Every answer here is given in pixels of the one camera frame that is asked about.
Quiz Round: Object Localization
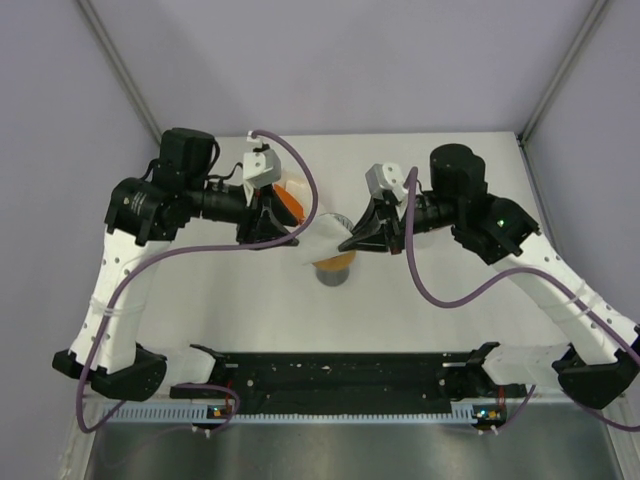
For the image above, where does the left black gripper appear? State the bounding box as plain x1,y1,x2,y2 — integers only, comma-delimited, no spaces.
185,178,298,250

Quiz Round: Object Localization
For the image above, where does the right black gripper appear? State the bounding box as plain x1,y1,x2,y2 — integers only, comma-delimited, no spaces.
338,193,460,256

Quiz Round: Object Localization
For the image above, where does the orange white coffee filter bag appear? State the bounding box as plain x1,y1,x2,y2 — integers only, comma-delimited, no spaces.
274,170,313,226

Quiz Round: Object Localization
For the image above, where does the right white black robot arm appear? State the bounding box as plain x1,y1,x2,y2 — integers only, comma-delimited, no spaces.
339,144,639,412

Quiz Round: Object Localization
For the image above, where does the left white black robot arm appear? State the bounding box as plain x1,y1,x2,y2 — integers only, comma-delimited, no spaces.
52,128,308,408

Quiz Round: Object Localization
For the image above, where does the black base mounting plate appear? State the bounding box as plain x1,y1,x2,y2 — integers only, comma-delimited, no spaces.
169,347,526,414

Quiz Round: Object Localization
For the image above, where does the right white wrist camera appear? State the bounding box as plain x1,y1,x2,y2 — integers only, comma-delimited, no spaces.
365,162,408,205

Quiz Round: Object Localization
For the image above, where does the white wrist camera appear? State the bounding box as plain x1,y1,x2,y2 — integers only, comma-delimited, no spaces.
365,162,408,205
242,131,282,197

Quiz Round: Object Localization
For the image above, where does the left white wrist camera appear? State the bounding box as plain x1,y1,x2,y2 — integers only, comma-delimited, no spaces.
242,131,282,197

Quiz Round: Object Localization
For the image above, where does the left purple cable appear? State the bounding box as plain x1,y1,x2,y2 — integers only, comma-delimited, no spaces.
74,129,321,434

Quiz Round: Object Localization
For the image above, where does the grey slotted cable duct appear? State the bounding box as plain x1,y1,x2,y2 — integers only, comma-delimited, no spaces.
109,402,505,426

